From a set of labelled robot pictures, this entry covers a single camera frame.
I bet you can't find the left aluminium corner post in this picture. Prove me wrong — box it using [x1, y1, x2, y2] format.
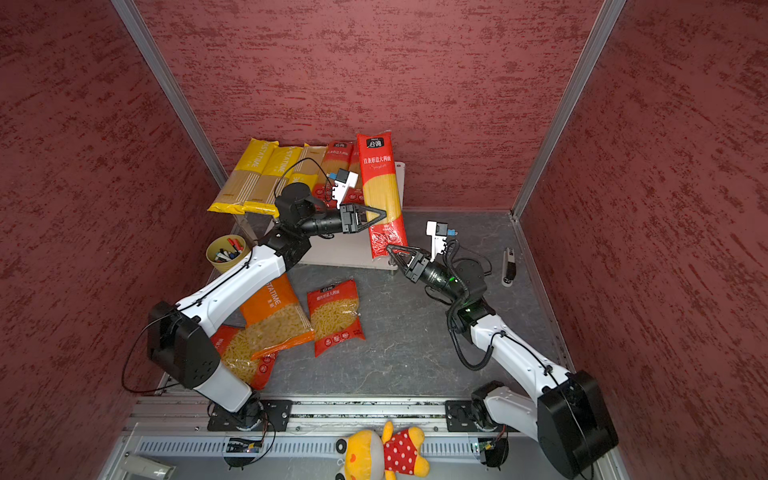
[110, 0, 230, 188]

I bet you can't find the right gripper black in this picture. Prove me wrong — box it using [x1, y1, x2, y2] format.
[387, 244, 464, 304]

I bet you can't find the aluminium corner post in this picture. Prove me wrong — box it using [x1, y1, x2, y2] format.
[110, 0, 230, 188]
[510, 0, 628, 221]

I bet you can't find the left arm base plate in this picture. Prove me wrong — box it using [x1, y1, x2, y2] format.
[207, 398, 294, 433]

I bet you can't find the yellow plush toy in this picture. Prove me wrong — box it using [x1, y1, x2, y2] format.
[334, 421, 430, 480]

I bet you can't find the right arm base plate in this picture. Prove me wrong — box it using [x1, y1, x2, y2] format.
[444, 400, 482, 433]

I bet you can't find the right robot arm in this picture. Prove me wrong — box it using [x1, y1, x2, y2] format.
[387, 241, 619, 479]

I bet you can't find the red macaroni bag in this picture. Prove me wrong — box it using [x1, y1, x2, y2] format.
[307, 279, 366, 357]
[211, 325, 278, 391]

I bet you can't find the yellow spaghetti pack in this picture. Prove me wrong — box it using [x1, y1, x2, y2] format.
[208, 139, 279, 215]
[238, 141, 302, 217]
[286, 145, 327, 191]

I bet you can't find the orange macaroni bag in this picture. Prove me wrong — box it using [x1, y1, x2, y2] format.
[239, 274, 315, 359]

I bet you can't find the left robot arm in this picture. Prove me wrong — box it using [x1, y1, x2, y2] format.
[142, 183, 387, 418]

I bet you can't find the red spaghetti pack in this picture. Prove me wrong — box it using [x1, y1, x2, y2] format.
[356, 131, 408, 258]
[345, 144, 364, 204]
[313, 140, 353, 205]

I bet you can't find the white two-tier shelf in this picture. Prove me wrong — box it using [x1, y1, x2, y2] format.
[217, 153, 407, 271]

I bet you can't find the yellow pen cup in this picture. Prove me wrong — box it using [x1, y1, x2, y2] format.
[205, 234, 250, 273]

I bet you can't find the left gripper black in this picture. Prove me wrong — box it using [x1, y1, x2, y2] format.
[300, 202, 386, 236]

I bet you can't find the right aluminium corner post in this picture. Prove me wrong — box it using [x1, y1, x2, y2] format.
[510, 0, 628, 221]

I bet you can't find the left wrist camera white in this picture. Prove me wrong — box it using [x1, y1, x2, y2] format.
[331, 168, 359, 206]

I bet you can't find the small white black device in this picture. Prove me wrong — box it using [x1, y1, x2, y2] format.
[501, 247, 517, 288]

